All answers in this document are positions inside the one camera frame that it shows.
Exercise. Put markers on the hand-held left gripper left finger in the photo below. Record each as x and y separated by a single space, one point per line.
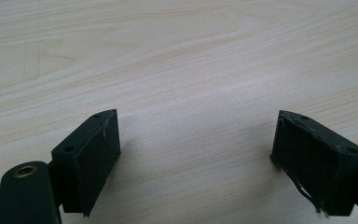
87 158

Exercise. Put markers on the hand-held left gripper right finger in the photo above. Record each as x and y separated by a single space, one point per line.
317 161

